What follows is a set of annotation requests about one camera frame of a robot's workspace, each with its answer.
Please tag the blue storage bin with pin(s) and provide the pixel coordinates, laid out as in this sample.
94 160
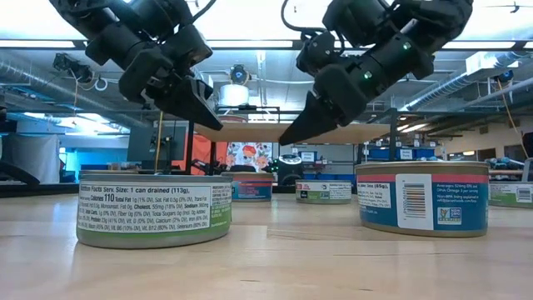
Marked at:
329 177
383 155

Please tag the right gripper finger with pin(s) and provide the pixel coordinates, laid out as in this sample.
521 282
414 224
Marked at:
310 121

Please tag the wooden shelf black metal legs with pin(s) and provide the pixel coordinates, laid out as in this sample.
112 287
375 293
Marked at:
250 133

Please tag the silver ceiling duct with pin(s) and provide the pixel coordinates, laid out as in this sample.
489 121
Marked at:
449 87

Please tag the white ceiling vent box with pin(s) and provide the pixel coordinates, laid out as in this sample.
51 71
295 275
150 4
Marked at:
487 62

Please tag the orange panel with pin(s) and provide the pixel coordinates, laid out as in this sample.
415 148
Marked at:
202 154

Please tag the black aluminium table frame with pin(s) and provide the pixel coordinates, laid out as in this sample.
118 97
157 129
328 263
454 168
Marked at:
41 189

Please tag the floral print cloth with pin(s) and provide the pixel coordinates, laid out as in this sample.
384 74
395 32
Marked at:
250 155

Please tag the dark grey monitor panel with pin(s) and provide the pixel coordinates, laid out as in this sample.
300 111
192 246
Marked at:
141 146

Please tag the white paper sign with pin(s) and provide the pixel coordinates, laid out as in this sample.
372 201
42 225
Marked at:
406 155
307 157

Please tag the ceiling light rail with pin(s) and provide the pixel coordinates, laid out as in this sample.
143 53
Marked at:
250 43

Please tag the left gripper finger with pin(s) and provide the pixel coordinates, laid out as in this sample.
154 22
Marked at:
191 106

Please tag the black ceiling device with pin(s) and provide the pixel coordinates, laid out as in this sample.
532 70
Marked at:
239 75
71 66
505 76

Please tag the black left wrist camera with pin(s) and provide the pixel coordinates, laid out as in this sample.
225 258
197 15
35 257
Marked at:
187 46

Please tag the white curtain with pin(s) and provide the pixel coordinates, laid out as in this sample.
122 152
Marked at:
33 158

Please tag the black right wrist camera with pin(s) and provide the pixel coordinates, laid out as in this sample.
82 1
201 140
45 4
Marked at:
316 54

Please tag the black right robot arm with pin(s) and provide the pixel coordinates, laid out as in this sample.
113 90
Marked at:
433 25

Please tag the white ceiling pipe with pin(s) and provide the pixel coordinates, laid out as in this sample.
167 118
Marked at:
516 86

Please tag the green label tuna can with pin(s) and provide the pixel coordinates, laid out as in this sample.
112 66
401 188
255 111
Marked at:
145 208
325 192
506 196

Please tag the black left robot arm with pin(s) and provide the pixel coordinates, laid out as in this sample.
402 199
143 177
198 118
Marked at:
112 41

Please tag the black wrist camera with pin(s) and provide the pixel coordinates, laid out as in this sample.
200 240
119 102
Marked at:
316 54
187 46

